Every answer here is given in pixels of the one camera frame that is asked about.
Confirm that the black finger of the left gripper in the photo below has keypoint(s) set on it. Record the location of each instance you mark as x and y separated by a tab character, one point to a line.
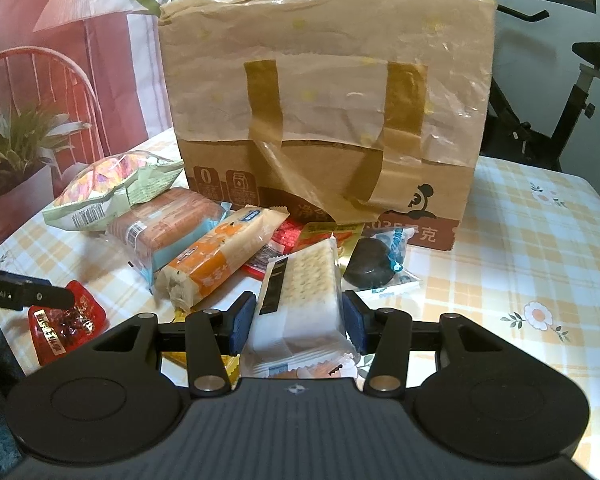
19	291

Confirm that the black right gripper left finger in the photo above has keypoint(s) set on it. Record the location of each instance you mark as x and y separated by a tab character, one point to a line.
247	301

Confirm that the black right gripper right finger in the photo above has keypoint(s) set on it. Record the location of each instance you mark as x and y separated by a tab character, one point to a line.
386	334

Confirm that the small yellow snack packet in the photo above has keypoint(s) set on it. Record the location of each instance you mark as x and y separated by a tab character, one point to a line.
202	337

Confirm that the small red snack packet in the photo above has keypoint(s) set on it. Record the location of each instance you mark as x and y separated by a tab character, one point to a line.
56	332

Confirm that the white cracker pack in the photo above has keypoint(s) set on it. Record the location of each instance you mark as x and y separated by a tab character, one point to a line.
297	330

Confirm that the orange-labelled bread pack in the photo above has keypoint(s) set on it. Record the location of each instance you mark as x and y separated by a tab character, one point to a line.
206	264

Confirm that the dark bun blue wrapper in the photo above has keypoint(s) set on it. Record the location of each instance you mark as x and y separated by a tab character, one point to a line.
378	263

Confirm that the red flat snack packet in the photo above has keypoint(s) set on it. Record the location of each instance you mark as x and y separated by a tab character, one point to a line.
281	243

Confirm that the brown sliced bread pack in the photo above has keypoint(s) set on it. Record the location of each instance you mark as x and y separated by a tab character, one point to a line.
154	233

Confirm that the green veggie chips bag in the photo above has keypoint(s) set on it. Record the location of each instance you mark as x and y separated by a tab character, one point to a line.
109	188

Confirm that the potted green plant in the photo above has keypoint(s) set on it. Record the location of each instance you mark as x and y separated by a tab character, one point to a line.
30	140

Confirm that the checkered tablecloth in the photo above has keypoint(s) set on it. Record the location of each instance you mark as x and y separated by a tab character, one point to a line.
525	265

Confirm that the black exercise bike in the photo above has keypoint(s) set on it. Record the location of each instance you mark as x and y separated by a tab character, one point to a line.
545	95

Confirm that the brown cardboard box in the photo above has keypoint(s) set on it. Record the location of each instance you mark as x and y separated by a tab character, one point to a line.
351	111

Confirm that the red wire chair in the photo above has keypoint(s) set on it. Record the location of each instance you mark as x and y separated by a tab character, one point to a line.
32	76

